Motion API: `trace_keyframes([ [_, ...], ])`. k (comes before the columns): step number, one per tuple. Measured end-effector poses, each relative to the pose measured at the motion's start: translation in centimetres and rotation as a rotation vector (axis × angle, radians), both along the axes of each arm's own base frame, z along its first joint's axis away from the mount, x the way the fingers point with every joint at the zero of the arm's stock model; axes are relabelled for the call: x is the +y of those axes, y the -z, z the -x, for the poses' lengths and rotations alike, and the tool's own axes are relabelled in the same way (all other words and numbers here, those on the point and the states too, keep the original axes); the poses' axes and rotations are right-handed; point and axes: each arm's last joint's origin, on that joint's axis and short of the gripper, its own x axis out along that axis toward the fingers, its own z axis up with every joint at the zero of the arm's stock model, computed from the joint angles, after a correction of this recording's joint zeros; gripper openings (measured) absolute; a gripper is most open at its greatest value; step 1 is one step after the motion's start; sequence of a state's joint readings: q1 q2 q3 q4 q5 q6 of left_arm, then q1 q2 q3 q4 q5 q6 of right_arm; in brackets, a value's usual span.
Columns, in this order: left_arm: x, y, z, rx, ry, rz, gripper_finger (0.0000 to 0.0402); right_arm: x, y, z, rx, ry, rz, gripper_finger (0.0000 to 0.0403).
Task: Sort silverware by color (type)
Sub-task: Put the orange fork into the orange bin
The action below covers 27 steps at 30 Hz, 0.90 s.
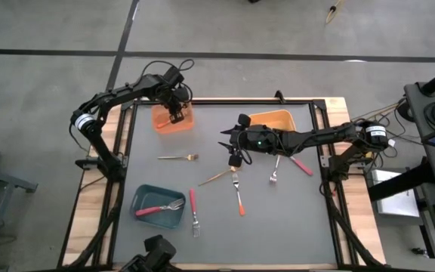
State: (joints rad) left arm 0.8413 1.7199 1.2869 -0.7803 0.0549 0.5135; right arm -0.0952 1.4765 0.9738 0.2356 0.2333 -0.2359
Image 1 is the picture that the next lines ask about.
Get yellow plastic bin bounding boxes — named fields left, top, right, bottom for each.
left=246, top=109, right=298, bottom=133

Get grey table mat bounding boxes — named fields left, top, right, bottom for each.
left=112, top=102, right=338, bottom=265

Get black metal table frame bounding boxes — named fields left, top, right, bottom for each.
left=57, top=89, right=390, bottom=272

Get small black floor object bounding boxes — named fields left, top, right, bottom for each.
left=411, top=246, right=430, bottom=259

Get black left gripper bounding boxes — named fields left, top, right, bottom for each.
left=159, top=83, right=193, bottom=125

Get teal plastic bin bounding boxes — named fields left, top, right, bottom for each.
left=129, top=184, right=187, bottom=230

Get white box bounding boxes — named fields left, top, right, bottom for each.
left=371, top=168, right=421, bottom=219

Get loose floor cables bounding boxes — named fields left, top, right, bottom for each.
left=349, top=98, right=409, bottom=159

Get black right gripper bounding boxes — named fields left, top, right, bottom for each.
left=217, top=113, right=281, bottom=168

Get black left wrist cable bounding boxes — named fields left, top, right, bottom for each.
left=140, top=58, right=196, bottom=105

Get grey equipment cart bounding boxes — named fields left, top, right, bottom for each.
left=403, top=81, right=435, bottom=272

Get yellow hanging cable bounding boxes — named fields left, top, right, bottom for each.
left=324, top=0, right=346, bottom=25

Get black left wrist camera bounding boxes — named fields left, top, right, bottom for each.
left=162, top=64, right=186, bottom=87

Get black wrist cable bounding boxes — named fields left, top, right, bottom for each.
left=140, top=58, right=196, bottom=105
left=234, top=147, right=254, bottom=167

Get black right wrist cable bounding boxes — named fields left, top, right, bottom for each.
left=234, top=147, right=254, bottom=167

